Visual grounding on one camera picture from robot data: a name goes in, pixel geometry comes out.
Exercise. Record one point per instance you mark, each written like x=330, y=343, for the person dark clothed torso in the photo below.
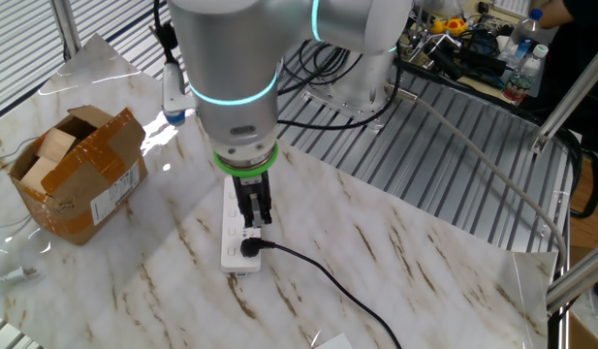
x=589, y=29

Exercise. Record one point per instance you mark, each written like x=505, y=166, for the slanted aluminium frame bar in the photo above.
x=570, y=97

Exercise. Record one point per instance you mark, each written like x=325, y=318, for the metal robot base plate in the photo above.
x=371, y=116

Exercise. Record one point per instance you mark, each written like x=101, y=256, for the aluminium frame post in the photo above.
x=66, y=29

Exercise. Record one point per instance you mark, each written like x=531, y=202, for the brown cardboard box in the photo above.
x=584, y=337

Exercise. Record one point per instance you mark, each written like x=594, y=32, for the thick aluminium frame bar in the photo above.
x=579, y=278

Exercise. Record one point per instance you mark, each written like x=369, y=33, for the clear bottle white cap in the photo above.
x=519, y=85

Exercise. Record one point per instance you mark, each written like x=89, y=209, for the clear bottle blue cap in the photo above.
x=519, y=41

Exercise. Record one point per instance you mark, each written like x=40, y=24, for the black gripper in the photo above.
x=250, y=185

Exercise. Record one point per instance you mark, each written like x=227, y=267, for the bare person forearm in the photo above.
x=553, y=17

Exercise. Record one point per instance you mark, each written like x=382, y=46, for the marble pattern table mat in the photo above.
x=376, y=242

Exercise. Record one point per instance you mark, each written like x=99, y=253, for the taped cardboard box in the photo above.
x=100, y=160

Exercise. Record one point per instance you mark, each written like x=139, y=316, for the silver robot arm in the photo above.
x=230, y=58

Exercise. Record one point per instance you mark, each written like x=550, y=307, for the yellow rubber duck toy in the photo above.
x=453, y=25

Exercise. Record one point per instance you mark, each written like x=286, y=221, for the white power strip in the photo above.
x=229, y=252

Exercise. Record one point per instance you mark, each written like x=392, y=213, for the silver wrist camera blue end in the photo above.
x=175, y=94

